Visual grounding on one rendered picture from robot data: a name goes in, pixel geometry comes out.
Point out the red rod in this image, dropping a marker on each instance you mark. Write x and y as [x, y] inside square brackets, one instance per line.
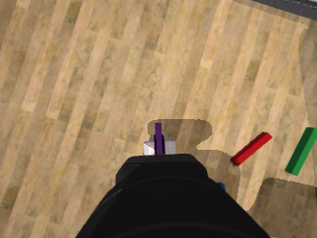
[252, 147]

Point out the green rod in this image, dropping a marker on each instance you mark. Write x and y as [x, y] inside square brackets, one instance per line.
[301, 151]

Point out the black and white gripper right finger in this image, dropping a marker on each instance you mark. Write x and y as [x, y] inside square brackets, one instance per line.
[168, 145]

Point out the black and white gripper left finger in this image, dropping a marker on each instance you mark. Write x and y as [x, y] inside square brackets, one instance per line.
[150, 147]

